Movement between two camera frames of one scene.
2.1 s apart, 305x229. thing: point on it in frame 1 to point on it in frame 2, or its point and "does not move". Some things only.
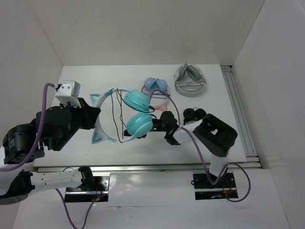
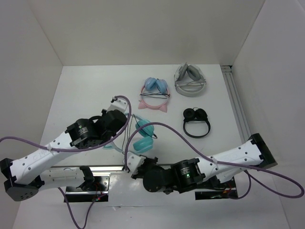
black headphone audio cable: x=121 y=99 to x=128 y=136
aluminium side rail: x=249 y=145 does not move
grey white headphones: x=189 y=80 does not move
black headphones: x=194 y=114 does not move
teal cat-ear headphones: x=137 y=124 to x=141 y=145
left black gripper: x=88 y=112 to x=104 y=111
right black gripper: x=143 y=136 to x=138 y=175
